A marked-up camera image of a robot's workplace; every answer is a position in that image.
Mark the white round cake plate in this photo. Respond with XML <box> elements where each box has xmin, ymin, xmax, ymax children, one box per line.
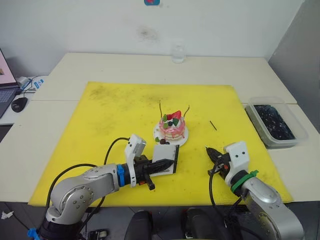
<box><xmin>152</xmin><ymin>121</ymin><xmax>189</xmax><ymax>147</ymax></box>

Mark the black rounded shape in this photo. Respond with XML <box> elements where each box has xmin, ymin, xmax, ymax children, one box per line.
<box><xmin>180</xmin><ymin>207</ymin><xmax>214</xmax><ymax>240</ymax></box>
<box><xmin>130</xmin><ymin>209</ymin><xmax>154</xmax><ymax>240</ymax></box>

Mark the pink toy layer cake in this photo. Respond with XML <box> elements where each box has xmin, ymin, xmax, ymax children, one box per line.
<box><xmin>158</xmin><ymin>110</ymin><xmax>187</xmax><ymax>141</ymax></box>

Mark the grey laptop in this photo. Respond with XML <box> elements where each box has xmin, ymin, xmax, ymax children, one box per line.
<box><xmin>0</xmin><ymin>47</ymin><xmax>21</xmax><ymax>120</ymax></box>

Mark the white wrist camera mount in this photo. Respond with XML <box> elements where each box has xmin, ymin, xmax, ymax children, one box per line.
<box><xmin>123</xmin><ymin>133</ymin><xmax>147</xmax><ymax>187</ymax></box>
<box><xmin>222</xmin><ymin>141</ymin><xmax>251</xmax><ymax>186</ymax></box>

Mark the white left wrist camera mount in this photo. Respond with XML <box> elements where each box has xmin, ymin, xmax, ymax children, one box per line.
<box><xmin>123</xmin><ymin>133</ymin><xmax>147</xmax><ymax>187</ymax></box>

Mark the white matchbox with black strip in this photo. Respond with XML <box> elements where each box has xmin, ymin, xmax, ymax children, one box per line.
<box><xmin>152</xmin><ymin>144</ymin><xmax>180</xmax><ymax>176</ymax></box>

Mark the clear glass jar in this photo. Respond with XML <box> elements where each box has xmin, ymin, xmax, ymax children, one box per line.
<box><xmin>170</xmin><ymin>41</ymin><xmax>187</xmax><ymax>64</ymax></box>

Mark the clear plastic container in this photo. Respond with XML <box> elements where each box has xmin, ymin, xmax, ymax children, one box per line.
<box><xmin>244</xmin><ymin>96</ymin><xmax>309</xmax><ymax>149</ymax></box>

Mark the blue wrist clamp ring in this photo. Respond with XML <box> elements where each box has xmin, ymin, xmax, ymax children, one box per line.
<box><xmin>116</xmin><ymin>163</ymin><xmax>126</xmax><ymax>187</ymax></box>

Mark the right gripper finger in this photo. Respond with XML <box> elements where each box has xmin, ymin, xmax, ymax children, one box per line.
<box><xmin>205</xmin><ymin>147</ymin><xmax>221</xmax><ymax>164</ymax></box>
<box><xmin>205</xmin><ymin>146</ymin><xmax>224</xmax><ymax>159</ymax></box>

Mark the green wrist cable tie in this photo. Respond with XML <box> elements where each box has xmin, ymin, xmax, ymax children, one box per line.
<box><xmin>230</xmin><ymin>169</ymin><xmax>260</xmax><ymax>194</ymax></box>

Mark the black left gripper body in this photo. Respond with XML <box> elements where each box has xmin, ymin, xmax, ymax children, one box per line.
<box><xmin>133</xmin><ymin>154</ymin><xmax>156</xmax><ymax>191</ymax></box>

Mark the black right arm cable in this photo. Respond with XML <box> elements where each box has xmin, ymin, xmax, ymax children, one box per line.
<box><xmin>208</xmin><ymin>171</ymin><xmax>247</xmax><ymax>240</ymax></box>

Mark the white blue small box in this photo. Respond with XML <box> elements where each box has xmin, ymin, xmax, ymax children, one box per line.
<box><xmin>33</xmin><ymin>78</ymin><xmax>47</xmax><ymax>91</ymax></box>

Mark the yellow foam mat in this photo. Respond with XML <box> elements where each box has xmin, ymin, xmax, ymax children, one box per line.
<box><xmin>28</xmin><ymin>81</ymin><xmax>294</xmax><ymax>208</ymax></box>

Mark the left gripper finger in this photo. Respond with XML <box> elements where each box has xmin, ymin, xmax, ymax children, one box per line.
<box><xmin>148</xmin><ymin>159</ymin><xmax>174</xmax><ymax>169</ymax></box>
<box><xmin>149</xmin><ymin>165</ymin><xmax>171</xmax><ymax>175</ymax></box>

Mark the white paper scrap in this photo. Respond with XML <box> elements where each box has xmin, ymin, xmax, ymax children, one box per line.
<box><xmin>0</xmin><ymin>210</ymin><xmax>15</xmax><ymax>221</ymax></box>

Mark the black computer mouse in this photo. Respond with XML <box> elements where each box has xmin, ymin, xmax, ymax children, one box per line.
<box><xmin>10</xmin><ymin>96</ymin><xmax>29</xmax><ymax>114</ymax></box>

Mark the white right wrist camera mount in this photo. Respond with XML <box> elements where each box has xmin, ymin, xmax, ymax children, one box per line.
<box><xmin>222</xmin><ymin>141</ymin><xmax>251</xmax><ymax>186</ymax></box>

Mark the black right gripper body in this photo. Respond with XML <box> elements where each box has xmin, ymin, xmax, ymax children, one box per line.
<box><xmin>207</xmin><ymin>152</ymin><xmax>231</xmax><ymax>177</ymax></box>

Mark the black wheeled base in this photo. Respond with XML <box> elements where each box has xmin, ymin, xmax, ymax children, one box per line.
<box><xmin>84</xmin><ymin>228</ymin><xmax>110</xmax><ymax>240</ymax></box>

